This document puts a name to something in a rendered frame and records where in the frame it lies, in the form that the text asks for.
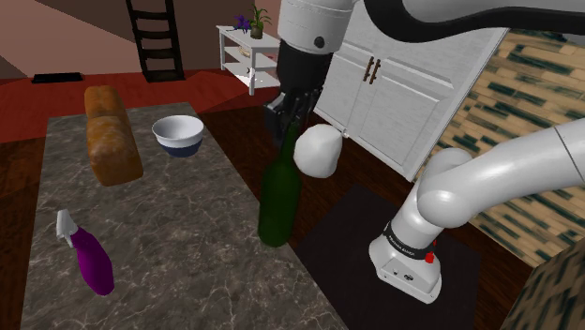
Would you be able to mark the green glass bottle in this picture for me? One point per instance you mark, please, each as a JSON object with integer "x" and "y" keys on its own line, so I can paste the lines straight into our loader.
{"x": 278, "y": 201}

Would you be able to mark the black ladder shelf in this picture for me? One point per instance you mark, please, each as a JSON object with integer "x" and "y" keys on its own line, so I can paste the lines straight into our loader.
{"x": 157, "y": 41}

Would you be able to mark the black floor mat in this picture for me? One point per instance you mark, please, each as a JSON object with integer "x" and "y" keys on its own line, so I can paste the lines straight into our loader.
{"x": 57, "y": 77}

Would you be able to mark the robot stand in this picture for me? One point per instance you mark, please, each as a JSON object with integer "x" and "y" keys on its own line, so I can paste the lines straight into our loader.
{"x": 347, "y": 274}

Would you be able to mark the white and blue bowl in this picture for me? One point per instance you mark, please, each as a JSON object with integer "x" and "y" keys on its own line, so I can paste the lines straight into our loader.
{"x": 178, "y": 135}

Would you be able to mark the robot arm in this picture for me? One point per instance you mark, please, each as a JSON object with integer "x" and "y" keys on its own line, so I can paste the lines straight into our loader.
{"x": 493, "y": 176}

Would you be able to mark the purple spray bottle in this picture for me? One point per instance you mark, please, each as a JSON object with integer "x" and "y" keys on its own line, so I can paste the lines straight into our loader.
{"x": 93, "y": 263}

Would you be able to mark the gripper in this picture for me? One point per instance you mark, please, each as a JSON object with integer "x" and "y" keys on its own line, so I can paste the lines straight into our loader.
{"x": 301, "y": 68}

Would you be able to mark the white shelf table with plants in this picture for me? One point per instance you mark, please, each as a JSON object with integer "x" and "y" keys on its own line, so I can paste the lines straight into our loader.
{"x": 249, "y": 48}

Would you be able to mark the white rounded lump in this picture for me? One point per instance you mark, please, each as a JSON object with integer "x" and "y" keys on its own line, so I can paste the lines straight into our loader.
{"x": 318, "y": 151}

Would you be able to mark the white cabinet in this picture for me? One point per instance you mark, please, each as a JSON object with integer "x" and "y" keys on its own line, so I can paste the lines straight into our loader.
{"x": 402, "y": 109}

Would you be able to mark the brown bread loaf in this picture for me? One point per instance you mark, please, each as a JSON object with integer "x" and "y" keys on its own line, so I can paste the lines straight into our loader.
{"x": 111, "y": 141}

